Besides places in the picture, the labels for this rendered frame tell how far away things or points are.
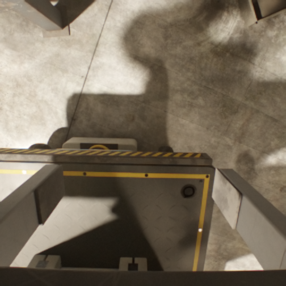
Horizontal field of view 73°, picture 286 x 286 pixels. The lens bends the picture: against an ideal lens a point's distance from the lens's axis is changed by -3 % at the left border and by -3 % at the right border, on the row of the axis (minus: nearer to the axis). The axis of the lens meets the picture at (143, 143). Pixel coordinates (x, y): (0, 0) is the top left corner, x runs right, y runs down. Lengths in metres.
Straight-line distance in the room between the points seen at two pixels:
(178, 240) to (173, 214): 0.09
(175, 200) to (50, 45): 0.70
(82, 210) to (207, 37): 0.73
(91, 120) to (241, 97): 0.61
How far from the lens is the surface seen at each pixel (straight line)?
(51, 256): 0.73
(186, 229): 0.63
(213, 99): 0.85
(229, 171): 0.17
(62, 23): 0.87
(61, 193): 0.17
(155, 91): 0.80
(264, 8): 0.96
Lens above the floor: 0.80
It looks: 75 degrees down
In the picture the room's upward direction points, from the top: 178 degrees clockwise
